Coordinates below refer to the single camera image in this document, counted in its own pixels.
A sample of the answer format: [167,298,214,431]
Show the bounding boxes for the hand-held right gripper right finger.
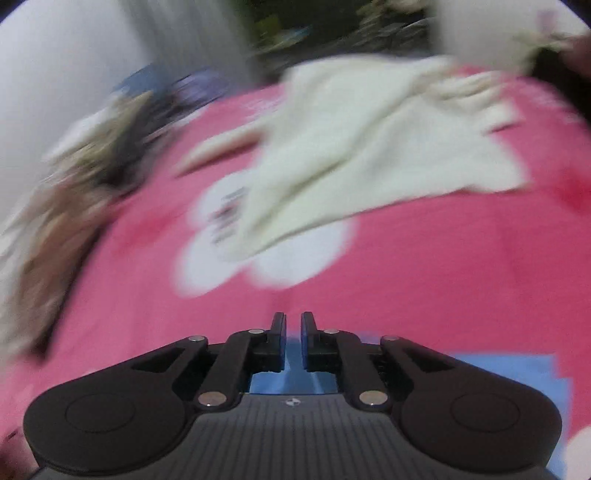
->
[300,312,456,411]

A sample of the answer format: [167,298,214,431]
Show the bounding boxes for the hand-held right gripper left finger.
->
[130,312,287,411]

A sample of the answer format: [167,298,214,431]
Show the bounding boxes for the blue shirt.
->
[249,353,571,480]

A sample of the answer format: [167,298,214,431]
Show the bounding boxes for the pink floral bedsheet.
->
[0,65,591,480]

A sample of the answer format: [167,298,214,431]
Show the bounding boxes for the white fleece garment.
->
[178,55,532,264]

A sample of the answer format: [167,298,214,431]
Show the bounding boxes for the brown patterned cloth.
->
[0,90,155,358]

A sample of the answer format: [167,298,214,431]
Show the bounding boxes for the blue purple cloth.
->
[111,67,232,109]

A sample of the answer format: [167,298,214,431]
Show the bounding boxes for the striped curtain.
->
[117,0,254,88]

